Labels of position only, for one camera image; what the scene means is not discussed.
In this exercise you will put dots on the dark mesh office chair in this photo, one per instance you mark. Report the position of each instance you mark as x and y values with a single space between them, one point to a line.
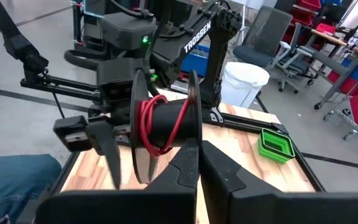
266 31

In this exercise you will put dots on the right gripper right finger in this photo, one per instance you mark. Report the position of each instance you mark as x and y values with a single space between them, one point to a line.
275 208

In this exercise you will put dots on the grey office chair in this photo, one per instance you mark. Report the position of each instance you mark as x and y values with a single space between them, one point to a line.
294 62

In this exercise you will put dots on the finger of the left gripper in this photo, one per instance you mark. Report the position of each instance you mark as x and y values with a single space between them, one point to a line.
153 169
104 140

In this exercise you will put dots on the blue floor bin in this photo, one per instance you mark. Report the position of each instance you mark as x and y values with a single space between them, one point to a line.
194 62

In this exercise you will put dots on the wooden top workbench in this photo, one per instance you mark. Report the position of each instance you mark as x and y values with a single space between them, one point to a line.
331 39

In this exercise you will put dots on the person's leg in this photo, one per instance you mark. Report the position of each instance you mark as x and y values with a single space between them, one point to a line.
11 186

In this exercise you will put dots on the green square container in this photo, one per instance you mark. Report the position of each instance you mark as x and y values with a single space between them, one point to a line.
264 149

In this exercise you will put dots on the white trash bin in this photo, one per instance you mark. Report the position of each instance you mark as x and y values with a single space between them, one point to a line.
244 84

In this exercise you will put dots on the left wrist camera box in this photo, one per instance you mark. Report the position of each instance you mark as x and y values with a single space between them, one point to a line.
120 71

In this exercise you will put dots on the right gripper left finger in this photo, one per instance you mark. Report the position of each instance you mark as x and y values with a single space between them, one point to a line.
120 207

